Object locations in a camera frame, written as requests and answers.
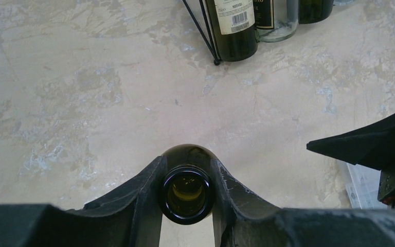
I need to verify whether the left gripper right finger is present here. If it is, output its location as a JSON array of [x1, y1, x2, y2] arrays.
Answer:
[[210, 159, 395, 246]]

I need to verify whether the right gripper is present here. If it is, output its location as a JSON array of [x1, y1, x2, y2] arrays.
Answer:
[[306, 113, 395, 209]]

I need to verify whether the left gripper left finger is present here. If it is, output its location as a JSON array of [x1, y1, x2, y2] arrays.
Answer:
[[0, 156, 167, 246]]

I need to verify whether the green bottle silver foil neck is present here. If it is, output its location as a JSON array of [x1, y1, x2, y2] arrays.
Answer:
[[159, 144, 217, 225]]

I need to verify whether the dark green bottle white label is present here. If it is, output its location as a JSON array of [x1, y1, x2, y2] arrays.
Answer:
[[299, 0, 334, 24]]

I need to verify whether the clear slender glass bottle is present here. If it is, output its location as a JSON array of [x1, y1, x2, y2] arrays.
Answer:
[[254, 0, 299, 43]]

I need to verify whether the dark green wine bottle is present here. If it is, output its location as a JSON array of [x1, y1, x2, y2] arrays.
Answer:
[[206, 0, 258, 62]]

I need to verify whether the clear bottle black cap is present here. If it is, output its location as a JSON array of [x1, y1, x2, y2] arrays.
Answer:
[[333, 0, 354, 6]]

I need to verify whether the clear plastic screw box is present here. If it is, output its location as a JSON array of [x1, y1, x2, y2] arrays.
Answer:
[[345, 163, 388, 209]]

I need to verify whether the black wire wine rack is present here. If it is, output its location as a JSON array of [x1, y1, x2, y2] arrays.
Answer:
[[182, 0, 223, 66]]

